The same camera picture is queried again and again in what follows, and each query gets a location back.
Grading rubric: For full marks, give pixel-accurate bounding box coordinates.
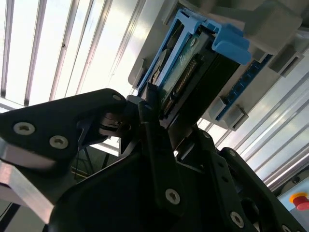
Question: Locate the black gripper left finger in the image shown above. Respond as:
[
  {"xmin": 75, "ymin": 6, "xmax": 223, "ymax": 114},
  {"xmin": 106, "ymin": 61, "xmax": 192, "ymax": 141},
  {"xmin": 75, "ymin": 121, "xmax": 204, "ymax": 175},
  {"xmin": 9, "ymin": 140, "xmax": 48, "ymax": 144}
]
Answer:
[{"xmin": 0, "ymin": 82, "xmax": 182, "ymax": 218}]

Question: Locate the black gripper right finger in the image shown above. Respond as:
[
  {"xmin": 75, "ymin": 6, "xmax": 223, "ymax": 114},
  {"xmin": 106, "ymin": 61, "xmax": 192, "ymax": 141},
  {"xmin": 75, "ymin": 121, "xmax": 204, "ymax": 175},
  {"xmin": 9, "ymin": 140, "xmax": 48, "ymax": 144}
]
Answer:
[{"xmin": 193, "ymin": 127, "xmax": 309, "ymax": 232}]

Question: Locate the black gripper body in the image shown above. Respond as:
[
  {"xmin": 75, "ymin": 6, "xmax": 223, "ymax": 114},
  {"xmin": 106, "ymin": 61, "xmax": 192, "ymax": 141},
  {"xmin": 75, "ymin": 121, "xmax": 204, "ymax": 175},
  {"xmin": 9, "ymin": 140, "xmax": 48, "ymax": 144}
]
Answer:
[{"xmin": 47, "ymin": 106, "xmax": 234, "ymax": 232}]

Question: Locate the hard disk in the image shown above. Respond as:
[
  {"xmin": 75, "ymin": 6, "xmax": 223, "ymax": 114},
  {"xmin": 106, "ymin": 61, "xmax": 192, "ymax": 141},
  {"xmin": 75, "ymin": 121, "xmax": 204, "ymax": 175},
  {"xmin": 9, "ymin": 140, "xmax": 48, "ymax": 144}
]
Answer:
[{"xmin": 137, "ymin": 8, "xmax": 252, "ymax": 132}]

